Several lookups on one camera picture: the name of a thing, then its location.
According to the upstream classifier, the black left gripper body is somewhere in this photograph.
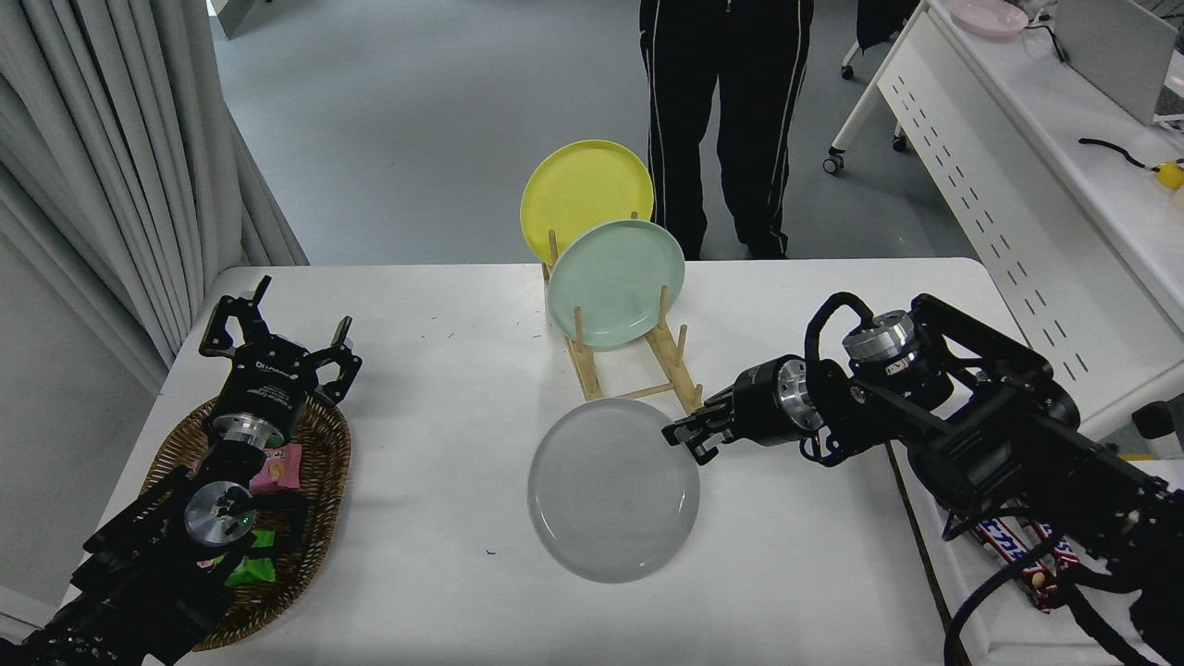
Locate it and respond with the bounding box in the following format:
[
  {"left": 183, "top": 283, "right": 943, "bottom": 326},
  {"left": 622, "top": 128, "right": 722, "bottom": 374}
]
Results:
[{"left": 211, "top": 340, "right": 321, "bottom": 425}]

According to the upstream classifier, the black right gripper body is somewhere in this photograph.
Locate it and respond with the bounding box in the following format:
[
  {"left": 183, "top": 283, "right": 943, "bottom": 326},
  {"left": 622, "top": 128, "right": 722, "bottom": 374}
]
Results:
[{"left": 727, "top": 355, "right": 799, "bottom": 449}]

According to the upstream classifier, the grey plate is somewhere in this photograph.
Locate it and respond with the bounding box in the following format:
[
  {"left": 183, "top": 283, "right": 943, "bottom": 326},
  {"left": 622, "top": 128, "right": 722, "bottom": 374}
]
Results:
[{"left": 527, "top": 398, "right": 701, "bottom": 585}]

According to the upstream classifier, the wooden plate rack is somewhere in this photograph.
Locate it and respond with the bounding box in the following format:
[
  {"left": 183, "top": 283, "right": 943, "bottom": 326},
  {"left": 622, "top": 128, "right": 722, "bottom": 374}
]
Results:
[{"left": 541, "top": 211, "right": 706, "bottom": 415}]

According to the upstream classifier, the pale green plate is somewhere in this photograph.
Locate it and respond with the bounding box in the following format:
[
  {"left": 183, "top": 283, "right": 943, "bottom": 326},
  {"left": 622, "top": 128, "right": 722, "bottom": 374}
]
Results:
[{"left": 547, "top": 219, "right": 686, "bottom": 350}]

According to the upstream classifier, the yellow plate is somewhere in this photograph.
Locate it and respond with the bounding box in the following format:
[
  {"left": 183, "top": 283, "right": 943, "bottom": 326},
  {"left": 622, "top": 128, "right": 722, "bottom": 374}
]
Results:
[{"left": 520, "top": 140, "right": 655, "bottom": 267}]

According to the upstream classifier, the pink plate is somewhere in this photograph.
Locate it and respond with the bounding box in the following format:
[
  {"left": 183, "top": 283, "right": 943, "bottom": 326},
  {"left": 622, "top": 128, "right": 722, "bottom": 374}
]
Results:
[{"left": 951, "top": 0, "right": 1030, "bottom": 38}]

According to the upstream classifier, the pink snack packet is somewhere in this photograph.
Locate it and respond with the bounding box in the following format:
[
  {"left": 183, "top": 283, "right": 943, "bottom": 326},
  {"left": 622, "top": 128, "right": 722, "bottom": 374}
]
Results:
[{"left": 248, "top": 442, "right": 304, "bottom": 496}]

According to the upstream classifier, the brown wicker basket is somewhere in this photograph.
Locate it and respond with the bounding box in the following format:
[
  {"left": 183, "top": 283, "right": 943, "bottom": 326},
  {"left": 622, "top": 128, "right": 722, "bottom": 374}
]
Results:
[{"left": 141, "top": 393, "right": 353, "bottom": 651}]

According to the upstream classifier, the green snack packet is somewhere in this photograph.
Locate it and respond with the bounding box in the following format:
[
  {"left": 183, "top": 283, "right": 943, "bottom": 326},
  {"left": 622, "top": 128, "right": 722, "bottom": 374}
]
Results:
[{"left": 222, "top": 529, "right": 278, "bottom": 588}]

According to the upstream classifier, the grey curtain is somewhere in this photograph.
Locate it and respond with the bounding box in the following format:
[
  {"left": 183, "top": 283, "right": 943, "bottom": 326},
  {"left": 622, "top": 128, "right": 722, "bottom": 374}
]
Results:
[{"left": 0, "top": 0, "right": 311, "bottom": 394}]

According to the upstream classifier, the Snickers bar with Chinese print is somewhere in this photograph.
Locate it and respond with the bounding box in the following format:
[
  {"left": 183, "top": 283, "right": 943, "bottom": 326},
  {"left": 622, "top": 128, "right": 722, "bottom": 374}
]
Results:
[{"left": 943, "top": 518, "right": 1060, "bottom": 611}]

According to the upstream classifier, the person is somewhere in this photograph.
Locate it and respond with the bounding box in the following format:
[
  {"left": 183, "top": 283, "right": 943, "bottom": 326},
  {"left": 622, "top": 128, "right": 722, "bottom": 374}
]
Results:
[{"left": 638, "top": 0, "right": 815, "bottom": 260}]

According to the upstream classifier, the brown Snickers bar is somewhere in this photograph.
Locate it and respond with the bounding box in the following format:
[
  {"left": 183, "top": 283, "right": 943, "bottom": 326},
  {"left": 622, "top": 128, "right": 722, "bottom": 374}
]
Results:
[{"left": 1036, "top": 523, "right": 1079, "bottom": 567}]

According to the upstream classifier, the white tray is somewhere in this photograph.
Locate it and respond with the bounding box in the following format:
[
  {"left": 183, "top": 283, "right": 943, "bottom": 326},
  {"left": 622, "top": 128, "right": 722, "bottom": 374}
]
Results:
[{"left": 893, "top": 444, "right": 1184, "bottom": 666}]

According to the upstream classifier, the white perforated desk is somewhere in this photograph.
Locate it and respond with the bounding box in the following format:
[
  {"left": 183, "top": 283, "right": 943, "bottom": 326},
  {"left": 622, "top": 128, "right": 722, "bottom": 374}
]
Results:
[{"left": 823, "top": 0, "right": 1184, "bottom": 450}]

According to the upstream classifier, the white side table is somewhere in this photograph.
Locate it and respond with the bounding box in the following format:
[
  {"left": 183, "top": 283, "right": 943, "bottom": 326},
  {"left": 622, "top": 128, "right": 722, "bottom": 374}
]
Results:
[{"left": 1115, "top": 458, "right": 1184, "bottom": 491}]

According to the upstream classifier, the grey box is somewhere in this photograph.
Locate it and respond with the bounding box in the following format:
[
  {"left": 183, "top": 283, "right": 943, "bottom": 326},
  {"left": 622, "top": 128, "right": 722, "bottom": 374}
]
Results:
[{"left": 1054, "top": 0, "right": 1180, "bottom": 126}]

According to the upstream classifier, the thin black cable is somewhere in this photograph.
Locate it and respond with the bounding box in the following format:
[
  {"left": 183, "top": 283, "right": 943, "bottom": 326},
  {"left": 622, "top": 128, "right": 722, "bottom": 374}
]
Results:
[{"left": 1022, "top": 14, "right": 1071, "bottom": 64}]

